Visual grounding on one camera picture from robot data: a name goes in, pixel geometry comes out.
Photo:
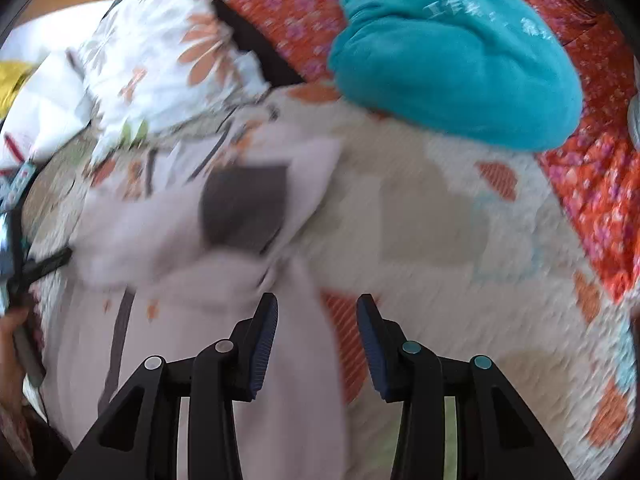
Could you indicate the red floral bed sheet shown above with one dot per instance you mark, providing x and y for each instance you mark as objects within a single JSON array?
[{"x": 595, "y": 195}]

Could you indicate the quilted heart pattern bedspread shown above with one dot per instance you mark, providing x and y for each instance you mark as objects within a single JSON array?
[{"x": 430, "y": 240}]

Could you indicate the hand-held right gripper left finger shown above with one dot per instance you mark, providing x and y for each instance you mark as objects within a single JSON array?
[{"x": 264, "y": 340}]

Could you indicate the white floral print pillow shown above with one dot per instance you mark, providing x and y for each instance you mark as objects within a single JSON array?
[{"x": 150, "y": 65}]

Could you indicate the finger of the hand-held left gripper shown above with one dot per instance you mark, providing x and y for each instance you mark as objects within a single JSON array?
[{"x": 45, "y": 263}]

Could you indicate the person's left hand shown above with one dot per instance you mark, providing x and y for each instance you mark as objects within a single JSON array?
[{"x": 11, "y": 355}]

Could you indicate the yellow printed bag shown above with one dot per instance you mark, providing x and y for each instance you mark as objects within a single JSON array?
[{"x": 11, "y": 82}]

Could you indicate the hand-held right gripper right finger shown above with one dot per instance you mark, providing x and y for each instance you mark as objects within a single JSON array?
[{"x": 371, "y": 345}]

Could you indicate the pale pink garment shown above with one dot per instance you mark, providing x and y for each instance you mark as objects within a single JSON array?
[{"x": 175, "y": 300}]

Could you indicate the teal plush cushion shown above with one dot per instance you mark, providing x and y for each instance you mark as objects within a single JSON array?
[{"x": 450, "y": 65}]

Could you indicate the white paper bag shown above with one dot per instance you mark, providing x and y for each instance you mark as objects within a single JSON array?
[{"x": 47, "y": 100}]

